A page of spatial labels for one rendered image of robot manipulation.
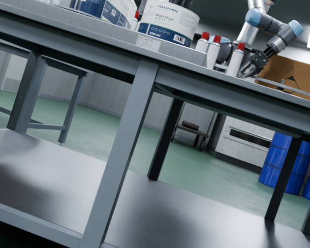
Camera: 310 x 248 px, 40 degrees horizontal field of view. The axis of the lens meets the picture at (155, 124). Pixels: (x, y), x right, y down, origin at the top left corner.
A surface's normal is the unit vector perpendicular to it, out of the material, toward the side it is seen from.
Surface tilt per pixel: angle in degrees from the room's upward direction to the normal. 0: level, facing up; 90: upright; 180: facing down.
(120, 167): 90
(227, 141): 90
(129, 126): 90
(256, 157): 90
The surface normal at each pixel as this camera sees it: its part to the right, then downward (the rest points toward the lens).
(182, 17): 0.42, 0.18
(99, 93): -0.29, -0.04
